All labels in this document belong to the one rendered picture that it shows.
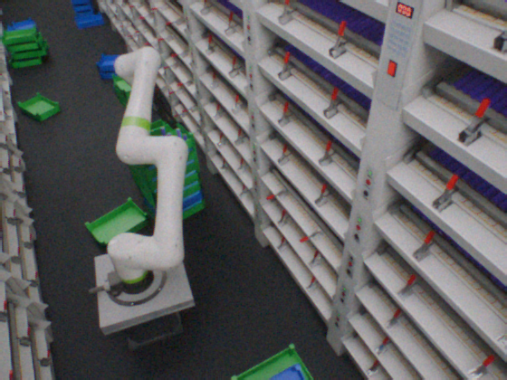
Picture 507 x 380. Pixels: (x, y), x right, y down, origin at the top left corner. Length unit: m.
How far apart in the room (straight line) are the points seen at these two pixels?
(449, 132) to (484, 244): 0.25
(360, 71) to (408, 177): 0.29
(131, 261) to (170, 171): 0.37
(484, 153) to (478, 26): 0.23
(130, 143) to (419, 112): 1.09
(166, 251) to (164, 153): 0.37
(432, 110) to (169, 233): 1.04
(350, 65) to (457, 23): 0.33
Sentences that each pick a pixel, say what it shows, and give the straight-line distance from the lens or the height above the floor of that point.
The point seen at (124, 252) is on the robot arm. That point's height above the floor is 0.57.
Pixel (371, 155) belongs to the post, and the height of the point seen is 1.12.
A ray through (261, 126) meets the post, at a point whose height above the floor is 0.82.
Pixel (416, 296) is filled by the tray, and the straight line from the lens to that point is 1.29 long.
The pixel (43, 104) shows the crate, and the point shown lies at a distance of 3.93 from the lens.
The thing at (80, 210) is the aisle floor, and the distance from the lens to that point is 2.72.
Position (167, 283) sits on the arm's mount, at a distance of 1.78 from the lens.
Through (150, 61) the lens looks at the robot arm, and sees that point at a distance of 1.83.
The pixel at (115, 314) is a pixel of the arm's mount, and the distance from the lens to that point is 1.76.
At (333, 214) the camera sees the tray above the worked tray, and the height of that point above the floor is 0.73.
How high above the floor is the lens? 1.79
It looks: 43 degrees down
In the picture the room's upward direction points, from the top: 2 degrees counter-clockwise
